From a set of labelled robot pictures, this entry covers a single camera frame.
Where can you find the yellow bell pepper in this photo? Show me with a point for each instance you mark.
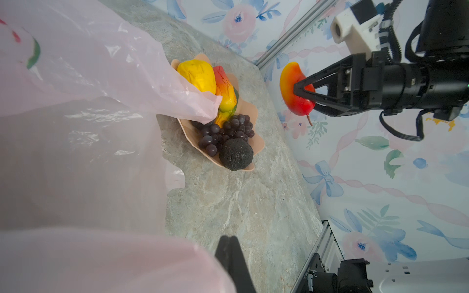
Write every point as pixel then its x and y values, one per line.
pixel 200 74

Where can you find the right corner aluminium post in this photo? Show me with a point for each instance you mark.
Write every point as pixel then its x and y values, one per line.
pixel 287 36

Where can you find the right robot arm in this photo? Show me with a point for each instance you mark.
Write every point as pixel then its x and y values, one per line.
pixel 430 72

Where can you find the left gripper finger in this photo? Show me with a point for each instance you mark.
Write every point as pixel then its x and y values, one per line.
pixel 230 255

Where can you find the red yellow mango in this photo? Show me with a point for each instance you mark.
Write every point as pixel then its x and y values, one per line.
pixel 226 90

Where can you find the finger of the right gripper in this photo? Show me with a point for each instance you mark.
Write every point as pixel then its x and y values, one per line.
pixel 343 77
pixel 343 106

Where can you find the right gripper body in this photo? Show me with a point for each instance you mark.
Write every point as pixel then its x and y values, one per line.
pixel 392 87

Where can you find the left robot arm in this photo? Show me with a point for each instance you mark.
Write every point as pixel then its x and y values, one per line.
pixel 363 276

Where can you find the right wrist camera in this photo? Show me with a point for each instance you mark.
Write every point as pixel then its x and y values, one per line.
pixel 357 27

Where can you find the pink plastic bag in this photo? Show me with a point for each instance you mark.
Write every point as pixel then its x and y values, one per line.
pixel 83 179

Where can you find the pink fruit plate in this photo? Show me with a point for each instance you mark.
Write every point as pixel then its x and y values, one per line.
pixel 243 107

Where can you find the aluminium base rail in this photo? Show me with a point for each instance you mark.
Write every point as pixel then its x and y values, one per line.
pixel 320 271

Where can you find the purple grape bunch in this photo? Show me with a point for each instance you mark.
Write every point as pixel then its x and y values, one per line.
pixel 212 137

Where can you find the dark avocado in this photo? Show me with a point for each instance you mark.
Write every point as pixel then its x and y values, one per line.
pixel 236 154

